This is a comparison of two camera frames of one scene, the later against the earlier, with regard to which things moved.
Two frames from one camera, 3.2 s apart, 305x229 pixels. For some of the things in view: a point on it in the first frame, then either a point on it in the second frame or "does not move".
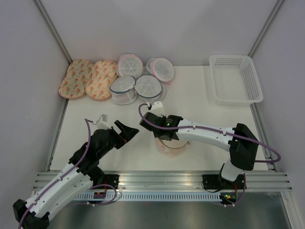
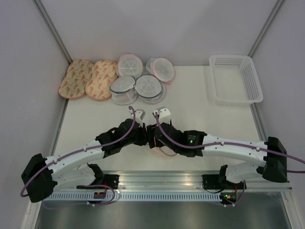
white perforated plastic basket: x=235 y=80 does not move
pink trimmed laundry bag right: x=161 y=68 does not move
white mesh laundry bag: x=123 y=90 does not move
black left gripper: x=127 y=134 -> x=143 y=140
